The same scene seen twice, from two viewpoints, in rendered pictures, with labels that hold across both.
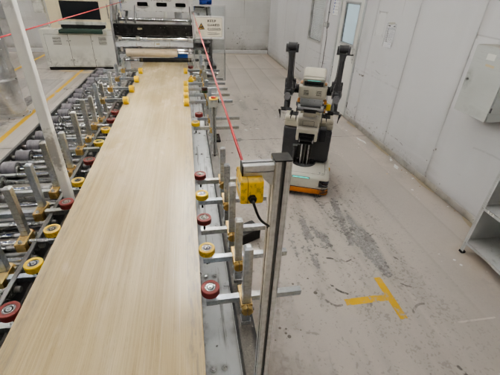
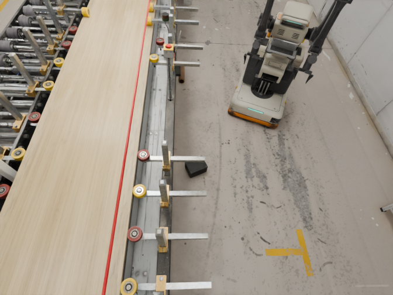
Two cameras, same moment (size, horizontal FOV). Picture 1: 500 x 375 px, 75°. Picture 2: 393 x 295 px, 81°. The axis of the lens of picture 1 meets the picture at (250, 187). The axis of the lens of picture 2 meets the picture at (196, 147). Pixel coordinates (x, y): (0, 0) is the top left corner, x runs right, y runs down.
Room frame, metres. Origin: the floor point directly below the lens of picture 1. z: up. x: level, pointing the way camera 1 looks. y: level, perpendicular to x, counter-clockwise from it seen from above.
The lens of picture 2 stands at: (1.23, -0.04, 2.24)
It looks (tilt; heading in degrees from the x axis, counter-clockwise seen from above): 58 degrees down; 3
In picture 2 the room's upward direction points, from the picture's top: 7 degrees clockwise
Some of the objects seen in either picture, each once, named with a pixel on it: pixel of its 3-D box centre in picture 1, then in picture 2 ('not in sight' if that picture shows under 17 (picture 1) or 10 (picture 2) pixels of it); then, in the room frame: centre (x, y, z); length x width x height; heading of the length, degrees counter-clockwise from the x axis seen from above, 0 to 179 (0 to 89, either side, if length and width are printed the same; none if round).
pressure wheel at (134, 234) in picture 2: (204, 224); (135, 235); (1.45, 0.25, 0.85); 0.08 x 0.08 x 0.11
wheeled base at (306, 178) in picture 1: (302, 170); (259, 97); (3.43, -0.62, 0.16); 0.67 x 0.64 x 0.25; 169
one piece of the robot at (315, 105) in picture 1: (309, 110); (280, 52); (3.15, -0.56, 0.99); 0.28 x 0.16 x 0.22; 79
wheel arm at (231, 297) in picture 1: (254, 295); not in sight; (1.00, -0.04, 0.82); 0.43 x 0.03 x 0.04; 101
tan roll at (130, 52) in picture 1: (165, 53); not in sight; (5.60, 1.48, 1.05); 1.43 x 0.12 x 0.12; 101
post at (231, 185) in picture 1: (231, 219); (162, 240); (1.44, 0.09, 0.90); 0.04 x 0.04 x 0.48; 11
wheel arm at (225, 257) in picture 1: (245, 255); (169, 286); (1.24, 0.01, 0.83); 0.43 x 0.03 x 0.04; 101
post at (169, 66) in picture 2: (213, 131); (169, 79); (2.65, 0.33, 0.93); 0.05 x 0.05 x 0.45; 11
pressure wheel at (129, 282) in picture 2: (207, 255); (130, 287); (1.20, 0.20, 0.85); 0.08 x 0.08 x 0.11
